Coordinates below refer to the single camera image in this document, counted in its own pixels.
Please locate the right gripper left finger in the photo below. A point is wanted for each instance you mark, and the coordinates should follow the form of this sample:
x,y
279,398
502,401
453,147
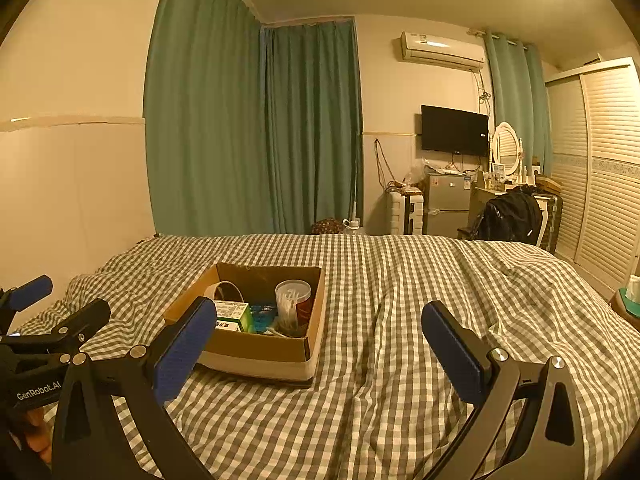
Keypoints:
x,y
88,439

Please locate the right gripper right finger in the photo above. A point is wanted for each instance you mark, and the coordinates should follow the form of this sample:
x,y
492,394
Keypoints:
x,y
546,442

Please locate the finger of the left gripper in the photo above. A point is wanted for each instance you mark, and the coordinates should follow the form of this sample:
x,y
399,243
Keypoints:
x,y
17,299
75,322

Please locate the tape roll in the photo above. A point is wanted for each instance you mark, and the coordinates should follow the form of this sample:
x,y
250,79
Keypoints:
x,y
223,291

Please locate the white green medicine box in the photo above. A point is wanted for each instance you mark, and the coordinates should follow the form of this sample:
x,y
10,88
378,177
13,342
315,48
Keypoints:
x,y
234,316

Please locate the clear cotton swab jar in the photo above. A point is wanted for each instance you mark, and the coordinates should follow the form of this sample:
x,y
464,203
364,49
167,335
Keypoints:
x,y
294,303

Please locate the person left hand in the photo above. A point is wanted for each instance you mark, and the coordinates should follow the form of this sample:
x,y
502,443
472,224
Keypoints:
x,y
38,434

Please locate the teal tissue box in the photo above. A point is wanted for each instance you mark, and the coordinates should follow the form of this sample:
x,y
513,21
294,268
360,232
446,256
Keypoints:
x,y
625,301

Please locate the grey checkered bed cover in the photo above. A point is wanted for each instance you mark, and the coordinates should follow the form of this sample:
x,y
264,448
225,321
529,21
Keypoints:
x,y
380,406

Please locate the cardboard box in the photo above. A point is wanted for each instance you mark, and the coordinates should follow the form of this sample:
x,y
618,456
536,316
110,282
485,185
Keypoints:
x,y
271,356

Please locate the black backpack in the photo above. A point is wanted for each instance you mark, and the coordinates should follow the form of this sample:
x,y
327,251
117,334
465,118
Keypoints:
x,y
514,216

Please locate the grey mini fridge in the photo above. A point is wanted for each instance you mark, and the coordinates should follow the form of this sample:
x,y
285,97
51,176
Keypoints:
x,y
447,203

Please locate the white suitcase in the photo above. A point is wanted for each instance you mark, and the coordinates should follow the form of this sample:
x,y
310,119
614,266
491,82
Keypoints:
x,y
405,211

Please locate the green curtain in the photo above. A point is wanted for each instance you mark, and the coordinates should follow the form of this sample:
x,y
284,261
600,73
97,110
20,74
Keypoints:
x,y
250,128

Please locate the brown patterned cushion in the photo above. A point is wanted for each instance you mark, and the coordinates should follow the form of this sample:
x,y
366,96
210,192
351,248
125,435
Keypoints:
x,y
328,226

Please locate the clear water jug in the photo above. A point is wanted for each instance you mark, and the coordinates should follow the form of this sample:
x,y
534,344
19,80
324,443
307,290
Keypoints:
x,y
352,226

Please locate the white oval vanity mirror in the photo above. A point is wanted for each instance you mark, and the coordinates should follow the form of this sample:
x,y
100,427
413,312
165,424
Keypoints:
x,y
506,149

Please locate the white louvered wardrobe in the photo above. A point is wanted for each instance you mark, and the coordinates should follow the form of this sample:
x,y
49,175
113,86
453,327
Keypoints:
x,y
594,115

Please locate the teal window curtain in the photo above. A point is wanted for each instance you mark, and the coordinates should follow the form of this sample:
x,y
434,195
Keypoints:
x,y
520,95

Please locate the white air conditioner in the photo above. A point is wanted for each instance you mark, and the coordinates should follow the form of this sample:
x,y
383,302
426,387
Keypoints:
x,y
442,51

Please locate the black wall television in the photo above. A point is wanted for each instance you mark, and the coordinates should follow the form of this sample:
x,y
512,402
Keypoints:
x,y
454,131

